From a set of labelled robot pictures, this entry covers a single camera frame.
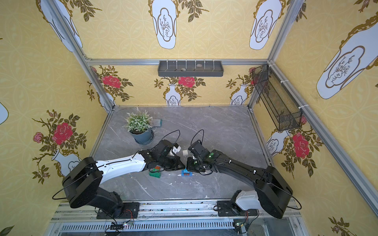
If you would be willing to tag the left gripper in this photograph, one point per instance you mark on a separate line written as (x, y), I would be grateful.
(173, 162)

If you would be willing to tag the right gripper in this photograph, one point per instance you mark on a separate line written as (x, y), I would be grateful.
(193, 163)

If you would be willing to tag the long green lego brick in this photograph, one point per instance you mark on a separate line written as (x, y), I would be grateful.
(155, 174)

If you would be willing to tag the long blue lego brick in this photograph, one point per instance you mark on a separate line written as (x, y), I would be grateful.
(182, 174)

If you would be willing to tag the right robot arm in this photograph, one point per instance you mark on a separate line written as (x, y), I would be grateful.
(271, 192)

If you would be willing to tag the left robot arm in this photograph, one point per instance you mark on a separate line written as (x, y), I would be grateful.
(82, 185)

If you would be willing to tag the grey teal sponge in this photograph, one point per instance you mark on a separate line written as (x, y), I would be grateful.
(156, 123)

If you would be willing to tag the potted plant grey pot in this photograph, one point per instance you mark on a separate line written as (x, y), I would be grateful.
(138, 125)

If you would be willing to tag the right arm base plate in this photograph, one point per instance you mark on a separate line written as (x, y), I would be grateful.
(230, 208)

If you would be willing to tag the aluminium rail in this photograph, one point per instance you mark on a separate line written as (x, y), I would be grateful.
(174, 215)

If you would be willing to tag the grey wall tray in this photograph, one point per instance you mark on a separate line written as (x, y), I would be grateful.
(190, 68)

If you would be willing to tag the black wire mesh basket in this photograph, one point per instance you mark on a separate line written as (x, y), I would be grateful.
(281, 107)

